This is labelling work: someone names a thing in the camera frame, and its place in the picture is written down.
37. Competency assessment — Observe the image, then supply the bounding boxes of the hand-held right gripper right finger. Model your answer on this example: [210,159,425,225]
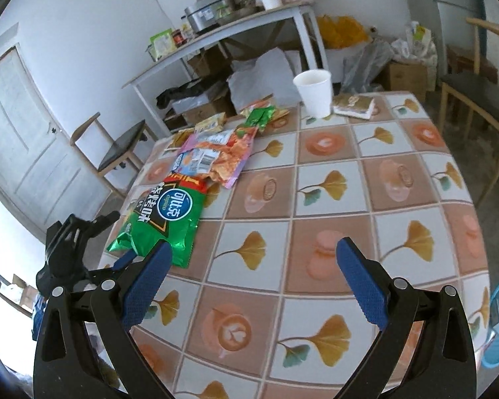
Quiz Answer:
[336,237,479,399]

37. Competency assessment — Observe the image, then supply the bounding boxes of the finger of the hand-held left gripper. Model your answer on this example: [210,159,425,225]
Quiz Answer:
[83,211,121,239]
[85,250,138,283]

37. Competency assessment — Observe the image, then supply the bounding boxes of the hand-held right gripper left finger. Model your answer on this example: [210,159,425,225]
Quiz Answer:
[32,241,179,399]

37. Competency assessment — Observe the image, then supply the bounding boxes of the green snack bag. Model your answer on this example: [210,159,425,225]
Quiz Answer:
[107,173,209,269]

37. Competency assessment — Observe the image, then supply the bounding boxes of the wooden chair with dark seat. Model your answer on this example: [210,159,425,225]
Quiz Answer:
[70,112,159,196]
[438,17,499,206]

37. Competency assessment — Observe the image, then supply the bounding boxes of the white panel door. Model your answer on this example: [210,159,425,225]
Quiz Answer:
[0,46,113,237]

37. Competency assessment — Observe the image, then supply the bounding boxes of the orange pink snack bag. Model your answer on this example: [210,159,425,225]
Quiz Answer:
[179,127,259,189]

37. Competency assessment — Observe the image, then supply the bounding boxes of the yellow snack packet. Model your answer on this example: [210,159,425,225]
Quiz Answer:
[195,113,227,134]

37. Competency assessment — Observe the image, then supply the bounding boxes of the black bag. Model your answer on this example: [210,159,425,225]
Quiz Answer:
[156,78,217,109]

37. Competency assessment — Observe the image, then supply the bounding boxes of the wrapped sponge cake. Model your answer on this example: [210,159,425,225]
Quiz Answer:
[332,95,378,120]

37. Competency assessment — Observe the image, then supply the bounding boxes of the green packet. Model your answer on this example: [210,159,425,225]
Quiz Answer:
[149,28,175,61]

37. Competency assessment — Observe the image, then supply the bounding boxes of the green small snack packets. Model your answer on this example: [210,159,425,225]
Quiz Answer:
[243,102,289,131]

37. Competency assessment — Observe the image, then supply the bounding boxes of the brown cardboard box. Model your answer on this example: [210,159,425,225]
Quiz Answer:
[187,44,234,77]

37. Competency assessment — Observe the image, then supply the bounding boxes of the white paper cup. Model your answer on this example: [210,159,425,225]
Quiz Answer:
[293,69,332,119]

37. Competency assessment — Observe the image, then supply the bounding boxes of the large white plastic bag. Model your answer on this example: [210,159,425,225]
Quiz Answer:
[228,48,302,111]

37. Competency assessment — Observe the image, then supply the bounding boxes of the grey plastic bag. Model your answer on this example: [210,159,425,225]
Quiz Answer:
[342,41,395,94]

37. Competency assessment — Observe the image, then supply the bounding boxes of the silver electric cooker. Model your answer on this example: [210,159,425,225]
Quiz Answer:
[181,0,238,34]

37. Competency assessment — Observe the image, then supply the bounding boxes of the white side table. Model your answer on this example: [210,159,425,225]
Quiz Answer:
[122,2,329,138]

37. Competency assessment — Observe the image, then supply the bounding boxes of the white plastic bags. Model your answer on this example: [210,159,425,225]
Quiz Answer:
[393,21,437,67]

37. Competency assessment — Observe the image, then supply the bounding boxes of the dark wooden stool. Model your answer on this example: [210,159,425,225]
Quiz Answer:
[447,46,499,80]

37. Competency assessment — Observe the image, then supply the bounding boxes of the yellow plastic bag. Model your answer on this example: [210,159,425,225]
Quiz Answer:
[316,14,369,48]

